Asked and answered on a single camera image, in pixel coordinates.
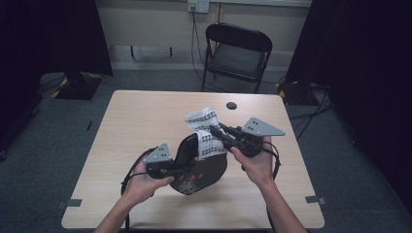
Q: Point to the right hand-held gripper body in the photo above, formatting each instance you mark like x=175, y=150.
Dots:
x=251, y=137

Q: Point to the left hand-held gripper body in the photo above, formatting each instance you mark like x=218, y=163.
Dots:
x=158, y=161

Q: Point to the white checked cloth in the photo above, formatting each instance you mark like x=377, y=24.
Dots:
x=207, y=136

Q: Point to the black floral pouch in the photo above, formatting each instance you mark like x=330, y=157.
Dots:
x=202, y=174

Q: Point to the person's left hand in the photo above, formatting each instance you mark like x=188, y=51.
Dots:
x=144, y=187

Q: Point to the person's right hand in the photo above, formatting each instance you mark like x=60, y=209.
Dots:
x=257, y=168

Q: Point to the black table grommet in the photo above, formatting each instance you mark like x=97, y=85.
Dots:
x=231, y=105

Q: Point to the black stand base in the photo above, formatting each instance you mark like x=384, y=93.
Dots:
x=79, y=87
x=296, y=93

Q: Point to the black folding chair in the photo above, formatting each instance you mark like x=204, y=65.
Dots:
x=238, y=56

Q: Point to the grey floor tape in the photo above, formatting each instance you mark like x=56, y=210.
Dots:
x=73, y=203
x=315, y=199

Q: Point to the black curtain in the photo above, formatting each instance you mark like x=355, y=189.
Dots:
x=366, y=81
x=48, y=48

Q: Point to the white wall socket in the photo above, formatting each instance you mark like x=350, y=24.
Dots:
x=198, y=5

